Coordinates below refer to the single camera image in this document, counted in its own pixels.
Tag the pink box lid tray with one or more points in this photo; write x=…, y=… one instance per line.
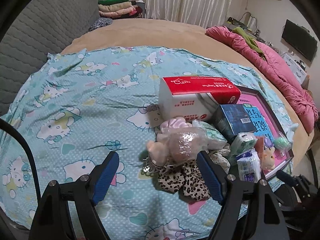
x=266, y=124

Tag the green cloth on quilt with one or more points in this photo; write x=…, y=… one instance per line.
x=251, y=42

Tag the beige bed blanket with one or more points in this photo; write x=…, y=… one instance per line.
x=148, y=32

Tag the pink quilt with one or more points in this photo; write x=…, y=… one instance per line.
x=275, y=69

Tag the cluttered side table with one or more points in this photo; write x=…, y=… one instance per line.
x=248, y=23

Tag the purple plush toy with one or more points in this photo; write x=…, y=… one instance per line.
x=267, y=158

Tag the red white tissue box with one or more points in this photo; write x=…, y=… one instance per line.
x=195, y=97

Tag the black wall television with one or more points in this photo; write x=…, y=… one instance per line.
x=300, y=39

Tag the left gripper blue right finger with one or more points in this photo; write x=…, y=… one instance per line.
x=213, y=175

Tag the dark blue small box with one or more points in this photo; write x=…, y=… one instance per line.
x=232, y=119

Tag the grey quilted sofa cover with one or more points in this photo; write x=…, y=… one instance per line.
x=43, y=27

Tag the white drawer cabinet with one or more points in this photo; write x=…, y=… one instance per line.
x=295, y=67

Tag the stack of folded clothes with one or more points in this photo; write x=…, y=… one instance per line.
x=118, y=9

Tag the leopard print scrunchie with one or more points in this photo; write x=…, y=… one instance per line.
x=185, y=178

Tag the blue white wipes packet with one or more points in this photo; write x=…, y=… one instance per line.
x=249, y=166

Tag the green white tissue pack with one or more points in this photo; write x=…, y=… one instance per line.
x=243, y=142

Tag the pink plush toy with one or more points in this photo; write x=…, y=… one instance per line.
x=177, y=142

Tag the Hello Kitty blue sheet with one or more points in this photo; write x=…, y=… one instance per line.
x=79, y=107

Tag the white floral scrunchie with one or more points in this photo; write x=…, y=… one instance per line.
x=219, y=157

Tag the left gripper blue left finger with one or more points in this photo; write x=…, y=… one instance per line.
x=102, y=176

